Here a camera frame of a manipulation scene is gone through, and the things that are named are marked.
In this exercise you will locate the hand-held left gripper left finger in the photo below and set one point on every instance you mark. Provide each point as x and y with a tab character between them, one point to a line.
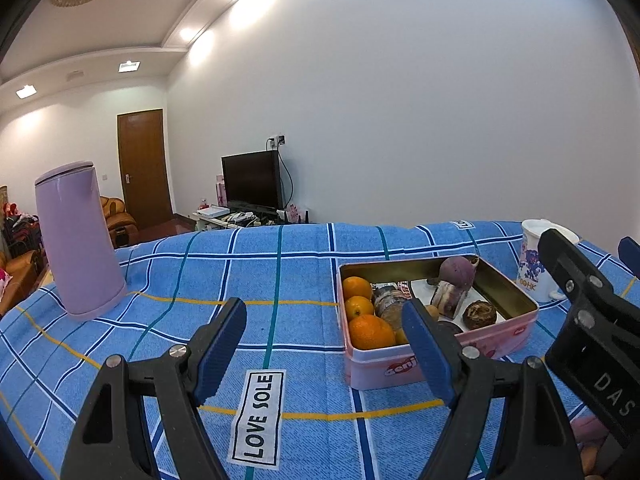
220	355

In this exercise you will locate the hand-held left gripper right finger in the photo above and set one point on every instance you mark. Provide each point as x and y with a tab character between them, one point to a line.
430	355

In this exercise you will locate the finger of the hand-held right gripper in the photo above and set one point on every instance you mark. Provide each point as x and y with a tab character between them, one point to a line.
629	256
565	260

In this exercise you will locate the smooth dark brown fruit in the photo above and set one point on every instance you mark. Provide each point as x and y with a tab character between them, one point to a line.
452	328

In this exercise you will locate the cut purple fruit piece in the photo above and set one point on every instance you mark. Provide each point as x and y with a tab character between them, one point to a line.
449	301

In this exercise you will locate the pink tin box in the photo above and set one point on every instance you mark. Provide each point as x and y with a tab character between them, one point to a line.
370	370

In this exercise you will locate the orange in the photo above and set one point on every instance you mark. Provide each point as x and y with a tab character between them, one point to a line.
359	306
357	287
371	332

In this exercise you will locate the brown ribbed fruit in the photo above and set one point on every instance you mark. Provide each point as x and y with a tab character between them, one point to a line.
389	306

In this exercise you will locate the wrinkled dark brown fruit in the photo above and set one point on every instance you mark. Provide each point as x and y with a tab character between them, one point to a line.
479	314

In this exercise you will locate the round purple fruit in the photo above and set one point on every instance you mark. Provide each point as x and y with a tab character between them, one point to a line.
459	270

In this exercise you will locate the person's right hand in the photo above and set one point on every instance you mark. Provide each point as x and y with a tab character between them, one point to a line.
587	432

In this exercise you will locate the white printed mug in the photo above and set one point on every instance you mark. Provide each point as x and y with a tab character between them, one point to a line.
532	255

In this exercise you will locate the blue plaid blanket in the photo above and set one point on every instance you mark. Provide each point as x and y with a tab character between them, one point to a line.
200	270

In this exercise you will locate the white television stand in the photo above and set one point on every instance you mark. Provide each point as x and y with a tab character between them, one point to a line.
200	225

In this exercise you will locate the flat white box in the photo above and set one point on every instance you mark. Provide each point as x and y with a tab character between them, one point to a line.
210	212

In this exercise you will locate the pink patterned box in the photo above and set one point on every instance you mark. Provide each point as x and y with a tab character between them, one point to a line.
294	210

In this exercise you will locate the tall pink box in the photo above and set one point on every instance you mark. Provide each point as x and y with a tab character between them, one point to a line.
221	190

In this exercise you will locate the black television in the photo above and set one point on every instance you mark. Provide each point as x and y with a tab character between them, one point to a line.
250	180

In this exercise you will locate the brown leather armchair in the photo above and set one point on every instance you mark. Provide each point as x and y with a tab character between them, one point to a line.
117	210

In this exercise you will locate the lilac electric kettle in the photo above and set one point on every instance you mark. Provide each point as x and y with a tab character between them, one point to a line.
80	240

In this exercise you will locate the brown wooden door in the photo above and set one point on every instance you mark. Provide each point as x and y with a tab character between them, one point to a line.
145	170

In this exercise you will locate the brown leather sofa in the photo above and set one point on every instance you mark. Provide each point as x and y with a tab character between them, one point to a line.
22	270

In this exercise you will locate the pink floral cloth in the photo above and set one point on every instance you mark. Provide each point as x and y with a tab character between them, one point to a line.
3	278

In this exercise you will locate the dark rack with red items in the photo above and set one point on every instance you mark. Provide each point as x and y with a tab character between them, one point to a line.
20	225

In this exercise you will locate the square recessed ceiling light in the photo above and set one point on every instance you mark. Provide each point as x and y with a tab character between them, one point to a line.
129	66
26	91

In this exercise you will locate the white wall socket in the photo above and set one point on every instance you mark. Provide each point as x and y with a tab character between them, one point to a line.
277	141

